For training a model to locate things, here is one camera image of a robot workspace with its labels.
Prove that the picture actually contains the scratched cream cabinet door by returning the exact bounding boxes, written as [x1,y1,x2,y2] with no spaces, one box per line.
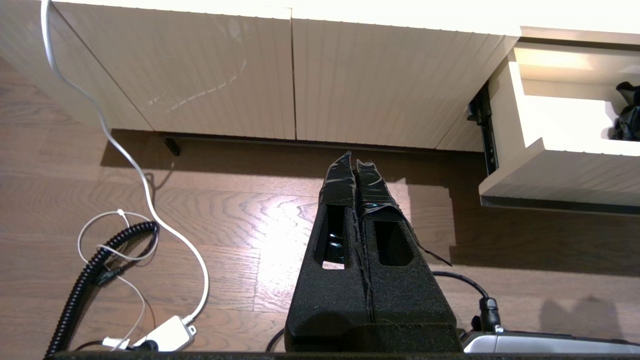
[52,0,296,140]

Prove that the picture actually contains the thick white power cable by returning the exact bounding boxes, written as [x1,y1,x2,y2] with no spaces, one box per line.
[41,0,210,326]

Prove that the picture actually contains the cream ribbed drawer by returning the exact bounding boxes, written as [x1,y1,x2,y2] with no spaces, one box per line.
[478,40,640,217]

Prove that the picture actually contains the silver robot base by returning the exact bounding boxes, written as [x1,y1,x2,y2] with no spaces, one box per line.
[460,330,640,354]

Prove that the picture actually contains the black coiled cable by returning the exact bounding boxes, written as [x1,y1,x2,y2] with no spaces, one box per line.
[45,221,160,357]

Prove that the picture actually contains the thin white cable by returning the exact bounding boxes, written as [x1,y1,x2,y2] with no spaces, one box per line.
[77,209,161,351]

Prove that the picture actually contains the white power adapter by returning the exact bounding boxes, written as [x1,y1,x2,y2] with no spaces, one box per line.
[132,315,197,352]

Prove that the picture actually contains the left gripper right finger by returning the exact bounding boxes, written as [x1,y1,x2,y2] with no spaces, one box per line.
[356,159,457,326]

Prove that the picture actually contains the cream low cabinet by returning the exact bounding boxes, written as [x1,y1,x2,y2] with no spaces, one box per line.
[0,0,640,157]

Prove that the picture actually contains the black umbrella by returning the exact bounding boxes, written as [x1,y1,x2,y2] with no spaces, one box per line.
[610,81,640,142]

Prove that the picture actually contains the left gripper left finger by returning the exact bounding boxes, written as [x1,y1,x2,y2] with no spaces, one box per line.
[285,151,373,331]

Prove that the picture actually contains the plain cream cabinet door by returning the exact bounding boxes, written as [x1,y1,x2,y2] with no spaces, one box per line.
[291,17,521,151]

